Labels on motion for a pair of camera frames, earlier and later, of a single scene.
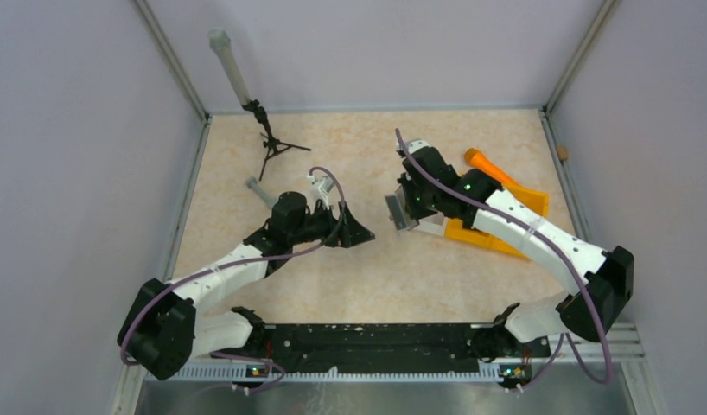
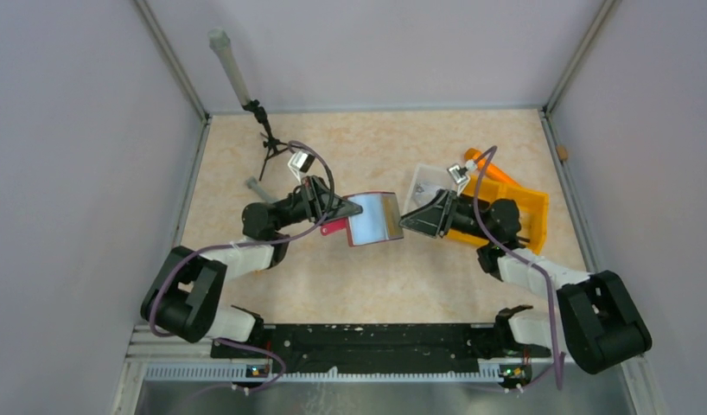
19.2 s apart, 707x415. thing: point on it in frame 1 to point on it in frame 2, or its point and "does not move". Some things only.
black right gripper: x=415 y=207 to x=445 y=212
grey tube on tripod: x=220 y=42 does not move
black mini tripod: x=275 y=147 does not move
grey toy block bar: x=251 y=183 does not move
